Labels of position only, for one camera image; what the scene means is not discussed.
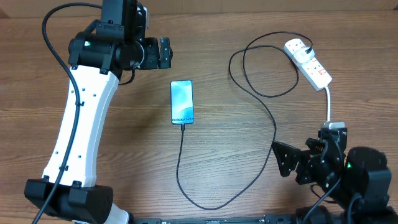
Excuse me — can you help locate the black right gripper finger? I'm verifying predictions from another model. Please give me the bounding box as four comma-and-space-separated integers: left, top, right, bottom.
271, 141, 301, 177
305, 138, 326, 152

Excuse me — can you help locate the blue Samsung Galaxy smartphone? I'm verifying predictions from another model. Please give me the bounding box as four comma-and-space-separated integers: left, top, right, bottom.
170, 80, 195, 124

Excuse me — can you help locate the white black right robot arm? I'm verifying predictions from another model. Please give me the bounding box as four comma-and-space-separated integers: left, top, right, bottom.
271, 128, 397, 223

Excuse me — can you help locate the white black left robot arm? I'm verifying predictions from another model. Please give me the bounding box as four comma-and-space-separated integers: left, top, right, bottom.
24, 1, 173, 223

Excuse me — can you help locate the white charger plug adapter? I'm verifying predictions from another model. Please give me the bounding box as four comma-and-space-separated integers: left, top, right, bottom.
293, 47, 315, 64

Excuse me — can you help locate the white power extension strip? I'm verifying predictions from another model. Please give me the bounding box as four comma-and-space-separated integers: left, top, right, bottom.
284, 39, 332, 91

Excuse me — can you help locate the brown cardboard backdrop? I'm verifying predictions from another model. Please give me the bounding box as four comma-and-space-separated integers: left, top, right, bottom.
1, 0, 397, 18

